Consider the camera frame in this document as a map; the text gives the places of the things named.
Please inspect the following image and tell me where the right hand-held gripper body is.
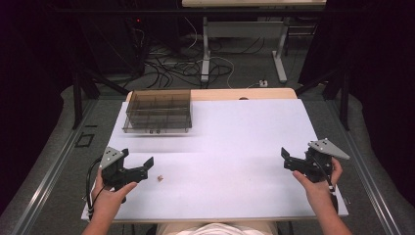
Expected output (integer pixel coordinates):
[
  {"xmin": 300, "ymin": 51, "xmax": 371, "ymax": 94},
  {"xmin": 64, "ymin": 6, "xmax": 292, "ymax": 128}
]
[{"xmin": 283, "ymin": 137, "xmax": 351, "ymax": 184}]

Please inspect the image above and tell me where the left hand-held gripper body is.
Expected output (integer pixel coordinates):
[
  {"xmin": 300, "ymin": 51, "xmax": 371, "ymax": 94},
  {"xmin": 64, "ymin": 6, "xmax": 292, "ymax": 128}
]
[{"xmin": 99, "ymin": 146, "xmax": 150, "ymax": 193}]

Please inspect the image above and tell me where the person's right hand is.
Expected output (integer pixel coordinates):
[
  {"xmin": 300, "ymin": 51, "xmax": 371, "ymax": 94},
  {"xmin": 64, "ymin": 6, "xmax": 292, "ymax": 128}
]
[{"xmin": 292, "ymin": 158, "xmax": 344, "ymax": 211}]

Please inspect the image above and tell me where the person's left hand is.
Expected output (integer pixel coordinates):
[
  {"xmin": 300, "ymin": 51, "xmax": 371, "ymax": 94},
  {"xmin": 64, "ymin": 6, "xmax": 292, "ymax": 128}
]
[{"xmin": 90, "ymin": 168, "xmax": 138, "ymax": 221}]

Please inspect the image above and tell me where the clear compartment organizer box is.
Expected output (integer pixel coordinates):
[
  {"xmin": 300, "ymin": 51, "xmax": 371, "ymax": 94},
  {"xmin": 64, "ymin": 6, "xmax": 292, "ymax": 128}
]
[{"xmin": 122, "ymin": 89, "xmax": 193, "ymax": 134}]

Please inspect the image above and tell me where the black metal stand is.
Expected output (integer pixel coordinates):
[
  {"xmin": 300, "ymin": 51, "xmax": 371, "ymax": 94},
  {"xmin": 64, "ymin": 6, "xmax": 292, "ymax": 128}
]
[
  {"xmin": 70, "ymin": 62, "xmax": 131, "ymax": 130},
  {"xmin": 295, "ymin": 63, "xmax": 352, "ymax": 132}
]

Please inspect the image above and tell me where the white table mat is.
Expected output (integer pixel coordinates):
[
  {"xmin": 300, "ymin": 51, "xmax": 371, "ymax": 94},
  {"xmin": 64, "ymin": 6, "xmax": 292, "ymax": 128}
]
[{"xmin": 80, "ymin": 99, "xmax": 349, "ymax": 223}]

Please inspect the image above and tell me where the dark curtain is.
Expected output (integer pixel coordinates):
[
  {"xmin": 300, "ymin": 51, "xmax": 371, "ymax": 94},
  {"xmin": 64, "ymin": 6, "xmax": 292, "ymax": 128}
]
[
  {"xmin": 0, "ymin": 0, "xmax": 77, "ymax": 207},
  {"xmin": 298, "ymin": 0, "xmax": 415, "ymax": 208}
]

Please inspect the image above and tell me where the person's light shirt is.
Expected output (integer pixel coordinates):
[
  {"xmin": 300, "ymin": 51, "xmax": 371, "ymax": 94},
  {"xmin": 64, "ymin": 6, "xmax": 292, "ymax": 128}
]
[{"xmin": 156, "ymin": 221, "xmax": 279, "ymax": 235}]

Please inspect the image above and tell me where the dark equipment cabinet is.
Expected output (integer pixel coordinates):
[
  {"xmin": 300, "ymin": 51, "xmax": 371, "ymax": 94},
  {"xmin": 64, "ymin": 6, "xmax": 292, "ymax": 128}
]
[{"xmin": 76, "ymin": 14, "xmax": 149, "ymax": 76}]

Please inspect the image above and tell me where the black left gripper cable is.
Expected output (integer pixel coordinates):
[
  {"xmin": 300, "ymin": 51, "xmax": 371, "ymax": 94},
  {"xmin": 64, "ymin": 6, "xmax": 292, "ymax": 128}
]
[{"xmin": 84, "ymin": 156, "xmax": 106, "ymax": 220}]

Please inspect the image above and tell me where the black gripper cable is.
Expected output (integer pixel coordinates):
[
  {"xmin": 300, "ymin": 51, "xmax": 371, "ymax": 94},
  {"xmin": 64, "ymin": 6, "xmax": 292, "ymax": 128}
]
[
  {"xmin": 84, "ymin": 156, "xmax": 106, "ymax": 220},
  {"xmin": 309, "ymin": 156, "xmax": 341, "ymax": 214}
]

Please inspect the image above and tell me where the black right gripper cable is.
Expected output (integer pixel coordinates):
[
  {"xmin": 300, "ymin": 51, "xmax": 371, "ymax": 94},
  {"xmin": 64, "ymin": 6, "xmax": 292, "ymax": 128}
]
[{"xmin": 309, "ymin": 156, "xmax": 341, "ymax": 214}]

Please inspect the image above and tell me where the black floor socket frame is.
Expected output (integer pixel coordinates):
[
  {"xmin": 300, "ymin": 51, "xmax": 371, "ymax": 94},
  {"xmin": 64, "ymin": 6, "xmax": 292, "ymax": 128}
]
[{"xmin": 74, "ymin": 132, "xmax": 96, "ymax": 149}]

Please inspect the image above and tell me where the aluminium floor rail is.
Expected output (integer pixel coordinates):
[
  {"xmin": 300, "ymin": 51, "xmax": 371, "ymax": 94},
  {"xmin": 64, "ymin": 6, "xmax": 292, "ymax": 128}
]
[
  {"xmin": 11, "ymin": 99, "xmax": 96, "ymax": 235},
  {"xmin": 325, "ymin": 99, "xmax": 404, "ymax": 235}
]

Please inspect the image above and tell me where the black floor cable bundle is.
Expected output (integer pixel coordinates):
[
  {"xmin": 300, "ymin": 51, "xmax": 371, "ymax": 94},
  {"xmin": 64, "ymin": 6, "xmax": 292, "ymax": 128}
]
[{"xmin": 142, "ymin": 35, "xmax": 266, "ymax": 90}]

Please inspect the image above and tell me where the white floor cable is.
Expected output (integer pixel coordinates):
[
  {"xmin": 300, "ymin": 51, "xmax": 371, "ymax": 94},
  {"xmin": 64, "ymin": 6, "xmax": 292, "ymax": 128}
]
[{"xmin": 183, "ymin": 16, "xmax": 262, "ymax": 90}]

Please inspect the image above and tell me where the white metal desk frame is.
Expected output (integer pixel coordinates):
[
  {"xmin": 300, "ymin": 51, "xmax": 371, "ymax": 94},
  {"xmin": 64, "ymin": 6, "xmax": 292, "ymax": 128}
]
[{"xmin": 181, "ymin": 0, "xmax": 328, "ymax": 84}]

